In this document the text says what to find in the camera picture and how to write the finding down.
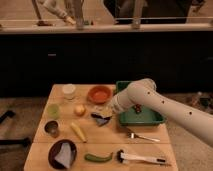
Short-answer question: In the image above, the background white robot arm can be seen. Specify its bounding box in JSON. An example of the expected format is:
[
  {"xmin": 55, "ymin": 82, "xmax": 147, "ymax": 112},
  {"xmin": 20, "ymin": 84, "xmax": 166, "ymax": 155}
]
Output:
[{"xmin": 39, "ymin": 0, "xmax": 76, "ymax": 25}]

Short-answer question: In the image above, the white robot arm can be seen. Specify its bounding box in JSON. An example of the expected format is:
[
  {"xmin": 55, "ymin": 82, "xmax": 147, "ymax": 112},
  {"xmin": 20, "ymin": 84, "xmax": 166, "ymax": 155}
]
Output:
[{"xmin": 107, "ymin": 78, "xmax": 213, "ymax": 148}]

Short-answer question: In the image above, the blue sponge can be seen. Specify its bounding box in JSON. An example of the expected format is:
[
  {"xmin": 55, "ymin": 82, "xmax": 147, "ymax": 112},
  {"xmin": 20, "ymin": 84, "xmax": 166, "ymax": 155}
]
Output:
[{"xmin": 91, "ymin": 113, "xmax": 110, "ymax": 126}]

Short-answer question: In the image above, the orange bowl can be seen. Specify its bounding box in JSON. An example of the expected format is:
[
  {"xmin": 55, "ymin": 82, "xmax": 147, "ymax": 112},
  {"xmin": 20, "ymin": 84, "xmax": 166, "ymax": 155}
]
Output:
[{"xmin": 87, "ymin": 85, "xmax": 112, "ymax": 104}]

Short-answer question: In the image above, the green plastic tray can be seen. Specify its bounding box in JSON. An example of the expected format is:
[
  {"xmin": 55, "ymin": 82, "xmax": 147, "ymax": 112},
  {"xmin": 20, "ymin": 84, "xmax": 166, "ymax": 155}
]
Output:
[{"xmin": 115, "ymin": 80, "xmax": 166, "ymax": 127}]

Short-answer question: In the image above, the red grape bunch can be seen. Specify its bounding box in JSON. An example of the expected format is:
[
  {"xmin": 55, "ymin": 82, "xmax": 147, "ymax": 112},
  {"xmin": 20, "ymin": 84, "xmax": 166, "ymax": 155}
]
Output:
[{"xmin": 133, "ymin": 104, "xmax": 142, "ymax": 113}]

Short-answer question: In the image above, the metal fork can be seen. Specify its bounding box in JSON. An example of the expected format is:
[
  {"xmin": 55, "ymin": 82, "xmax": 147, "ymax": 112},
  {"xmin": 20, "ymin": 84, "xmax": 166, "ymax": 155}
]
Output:
[{"xmin": 129, "ymin": 133, "xmax": 160, "ymax": 142}]

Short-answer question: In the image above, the white cup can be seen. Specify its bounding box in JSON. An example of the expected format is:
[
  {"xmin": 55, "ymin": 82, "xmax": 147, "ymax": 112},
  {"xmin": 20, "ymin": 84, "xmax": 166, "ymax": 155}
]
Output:
[{"xmin": 62, "ymin": 84, "xmax": 76, "ymax": 100}]

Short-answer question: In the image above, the green cucumber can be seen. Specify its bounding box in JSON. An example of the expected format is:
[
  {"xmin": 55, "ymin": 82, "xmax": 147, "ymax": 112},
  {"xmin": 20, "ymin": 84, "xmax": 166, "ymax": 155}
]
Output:
[{"xmin": 84, "ymin": 153, "xmax": 113, "ymax": 163}]

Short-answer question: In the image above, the green cup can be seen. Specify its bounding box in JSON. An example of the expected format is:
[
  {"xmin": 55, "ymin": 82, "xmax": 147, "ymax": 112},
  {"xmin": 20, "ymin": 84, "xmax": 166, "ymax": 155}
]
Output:
[{"xmin": 46, "ymin": 104, "xmax": 59, "ymax": 119}]

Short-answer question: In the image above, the metal cup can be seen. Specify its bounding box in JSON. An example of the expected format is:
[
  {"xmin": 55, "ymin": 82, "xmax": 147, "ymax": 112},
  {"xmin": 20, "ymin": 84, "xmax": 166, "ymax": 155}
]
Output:
[{"xmin": 44, "ymin": 121, "xmax": 60, "ymax": 138}]

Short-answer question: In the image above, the grey cloth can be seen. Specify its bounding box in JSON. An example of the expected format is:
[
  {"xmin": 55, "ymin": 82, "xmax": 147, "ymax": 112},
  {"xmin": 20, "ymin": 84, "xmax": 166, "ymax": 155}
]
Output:
[{"xmin": 55, "ymin": 143, "xmax": 72, "ymax": 168}]

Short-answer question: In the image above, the white handled brush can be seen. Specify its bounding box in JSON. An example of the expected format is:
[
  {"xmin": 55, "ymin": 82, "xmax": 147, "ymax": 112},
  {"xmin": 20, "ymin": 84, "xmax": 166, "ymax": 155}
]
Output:
[{"xmin": 116, "ymin": 150, "xmax": 168, "ymax": 165}]

